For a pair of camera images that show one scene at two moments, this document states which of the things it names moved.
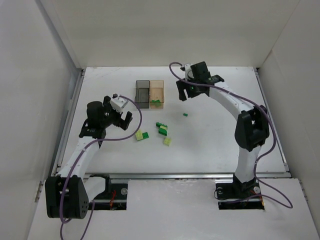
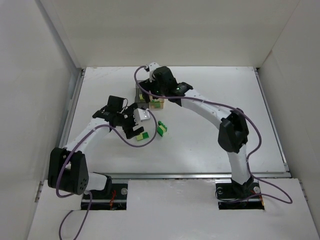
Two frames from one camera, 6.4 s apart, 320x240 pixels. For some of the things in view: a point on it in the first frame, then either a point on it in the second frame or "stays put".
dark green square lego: [145, 135] stays put
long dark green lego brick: [158, 124] stays put
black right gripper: [187, 85] -> [145, 86]
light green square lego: [139, 135] stays put
